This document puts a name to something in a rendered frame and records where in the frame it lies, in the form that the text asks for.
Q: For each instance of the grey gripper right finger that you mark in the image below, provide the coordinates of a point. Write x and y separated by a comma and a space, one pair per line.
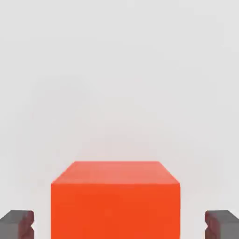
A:
225, 226

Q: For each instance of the small red cube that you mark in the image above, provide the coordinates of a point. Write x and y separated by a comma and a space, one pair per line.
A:
115, 205

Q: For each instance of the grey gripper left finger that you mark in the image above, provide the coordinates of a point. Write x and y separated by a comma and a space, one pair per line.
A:
13, 226

